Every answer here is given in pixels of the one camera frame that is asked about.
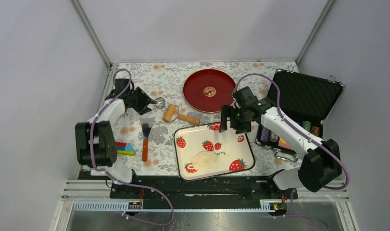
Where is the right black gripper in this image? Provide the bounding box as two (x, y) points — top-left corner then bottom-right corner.
(218, 104), (252, 135)

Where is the wooden roller with handle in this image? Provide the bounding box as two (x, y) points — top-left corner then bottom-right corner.
(162, 104), (200, 126)

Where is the strawberry pattern rectangular tray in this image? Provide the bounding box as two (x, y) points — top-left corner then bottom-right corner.
(174, 123), (255, 181)

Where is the white dough piece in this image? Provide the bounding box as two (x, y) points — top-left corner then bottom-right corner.
(190, 151), (219, 171)

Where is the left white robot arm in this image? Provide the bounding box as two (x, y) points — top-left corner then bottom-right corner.
(75, 79), (157, 198)

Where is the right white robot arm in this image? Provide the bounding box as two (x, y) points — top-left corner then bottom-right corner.
(219, 87), (346, 198)

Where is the metal round cookie cutter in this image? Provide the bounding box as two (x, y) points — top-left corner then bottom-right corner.
(155, 97), (165, 110)

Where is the red round lacquer tray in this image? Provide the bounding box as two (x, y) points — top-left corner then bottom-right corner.
(183, 69), (236, 113)

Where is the colourful toy brick block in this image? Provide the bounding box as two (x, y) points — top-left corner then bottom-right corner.
(115, 142), (136, 156)

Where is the black poker chip case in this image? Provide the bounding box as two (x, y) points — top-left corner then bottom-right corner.
(273, 69), (344, 138)

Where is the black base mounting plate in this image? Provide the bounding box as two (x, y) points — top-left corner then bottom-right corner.
(109, 175), (299, 210)

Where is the metal scraper orange handle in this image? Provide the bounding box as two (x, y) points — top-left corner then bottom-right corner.
(140, 117), (155, 162)

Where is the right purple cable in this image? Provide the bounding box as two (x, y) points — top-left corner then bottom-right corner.
(234, 73), (351, 231)

